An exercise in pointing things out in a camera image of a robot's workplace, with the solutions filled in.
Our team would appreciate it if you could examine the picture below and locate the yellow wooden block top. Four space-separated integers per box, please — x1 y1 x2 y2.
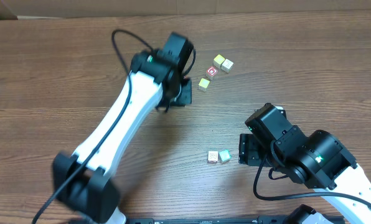
213 54 225 68

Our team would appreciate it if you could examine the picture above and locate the plain wooden block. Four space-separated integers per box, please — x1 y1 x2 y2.
220 58 234 73

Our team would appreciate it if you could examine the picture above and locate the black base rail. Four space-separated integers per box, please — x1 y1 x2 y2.
126 215 286 224

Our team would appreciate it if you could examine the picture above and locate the green F wooden block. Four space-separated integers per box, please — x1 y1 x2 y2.
218 150 232 163

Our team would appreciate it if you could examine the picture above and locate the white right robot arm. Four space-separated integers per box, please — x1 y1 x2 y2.
238 103 371 223

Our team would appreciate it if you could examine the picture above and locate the red C wooden block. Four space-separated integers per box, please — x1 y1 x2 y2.
206 66 218 80

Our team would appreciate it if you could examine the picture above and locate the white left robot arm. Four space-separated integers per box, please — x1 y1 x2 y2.
48 32 196 223

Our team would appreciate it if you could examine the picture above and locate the yellow wooden block middle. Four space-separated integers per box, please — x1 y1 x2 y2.
198 78 210 91

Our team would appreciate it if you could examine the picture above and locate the white red patterned wooden block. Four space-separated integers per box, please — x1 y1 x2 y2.
207 151 218 163

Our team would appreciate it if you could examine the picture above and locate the yellow wooden block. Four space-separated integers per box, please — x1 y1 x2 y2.
198 78 210 91
213 54 225 68

